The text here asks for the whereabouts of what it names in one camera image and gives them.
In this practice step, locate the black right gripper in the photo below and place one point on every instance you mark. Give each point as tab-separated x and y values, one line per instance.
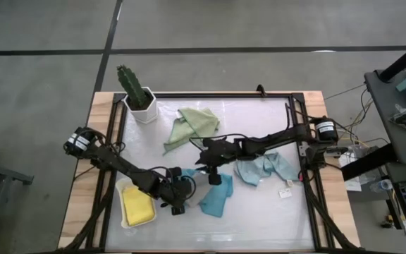
222	151

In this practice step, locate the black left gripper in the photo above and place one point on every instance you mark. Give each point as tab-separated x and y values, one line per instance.
178	192

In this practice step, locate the teal blue microfiber towel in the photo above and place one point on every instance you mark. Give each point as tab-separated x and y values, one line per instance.
217	201

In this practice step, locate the yellow microfiber towel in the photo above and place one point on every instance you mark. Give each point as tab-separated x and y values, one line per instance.
137	208

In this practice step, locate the light blue microfiber towel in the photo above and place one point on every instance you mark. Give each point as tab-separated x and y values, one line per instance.
266	166

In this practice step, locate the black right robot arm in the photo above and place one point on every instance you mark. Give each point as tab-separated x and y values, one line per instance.
287	135

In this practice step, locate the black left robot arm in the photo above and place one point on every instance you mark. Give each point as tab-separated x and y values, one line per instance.
118	164

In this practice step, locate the pale green microfiber towel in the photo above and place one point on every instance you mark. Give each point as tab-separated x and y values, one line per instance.
196	127

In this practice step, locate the white plastic bin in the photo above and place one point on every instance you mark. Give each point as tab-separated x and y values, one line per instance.
119	187

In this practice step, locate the white hexagonal plant pot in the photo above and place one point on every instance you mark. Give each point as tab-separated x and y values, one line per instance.
146	115

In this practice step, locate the black table clamp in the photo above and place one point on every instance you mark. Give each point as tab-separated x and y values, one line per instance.
261	90

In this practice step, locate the white paper label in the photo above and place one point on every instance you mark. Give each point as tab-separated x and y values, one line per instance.
285	193

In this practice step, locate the green cactus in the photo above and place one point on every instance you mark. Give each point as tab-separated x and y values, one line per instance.
132	88

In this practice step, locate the clear plastic bottle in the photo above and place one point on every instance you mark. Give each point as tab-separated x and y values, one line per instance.
382	185

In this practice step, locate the grey equipment cart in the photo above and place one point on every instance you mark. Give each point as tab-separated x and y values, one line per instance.
389	123

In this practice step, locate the small teal box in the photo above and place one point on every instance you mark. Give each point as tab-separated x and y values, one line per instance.
405	84

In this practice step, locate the black stand post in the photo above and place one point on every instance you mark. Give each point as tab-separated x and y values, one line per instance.
404	60

